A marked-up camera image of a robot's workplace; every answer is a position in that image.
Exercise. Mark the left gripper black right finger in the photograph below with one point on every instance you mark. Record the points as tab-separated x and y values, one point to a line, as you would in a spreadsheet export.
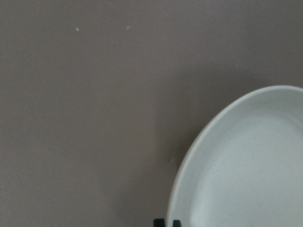
176	223

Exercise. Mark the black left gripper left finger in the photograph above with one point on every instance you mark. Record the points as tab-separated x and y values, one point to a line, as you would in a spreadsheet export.
159	222

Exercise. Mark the cream round plate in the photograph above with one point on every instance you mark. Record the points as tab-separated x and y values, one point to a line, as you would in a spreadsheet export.
245	168

